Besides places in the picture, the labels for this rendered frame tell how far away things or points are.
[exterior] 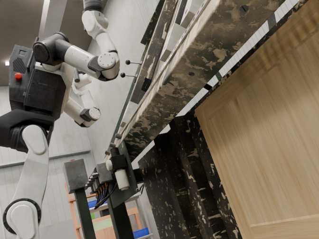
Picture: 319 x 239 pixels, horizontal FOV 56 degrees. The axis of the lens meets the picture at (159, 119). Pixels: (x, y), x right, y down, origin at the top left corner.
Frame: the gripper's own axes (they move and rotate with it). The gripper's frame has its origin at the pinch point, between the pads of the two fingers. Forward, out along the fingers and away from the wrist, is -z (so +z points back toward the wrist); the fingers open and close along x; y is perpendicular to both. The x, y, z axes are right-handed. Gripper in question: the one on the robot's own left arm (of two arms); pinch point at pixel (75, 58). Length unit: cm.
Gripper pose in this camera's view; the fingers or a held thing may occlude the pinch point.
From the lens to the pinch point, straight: 218.5
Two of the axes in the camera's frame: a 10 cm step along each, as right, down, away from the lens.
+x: 7.2, -5.7, -4.0
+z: 3.1, 7.8, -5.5
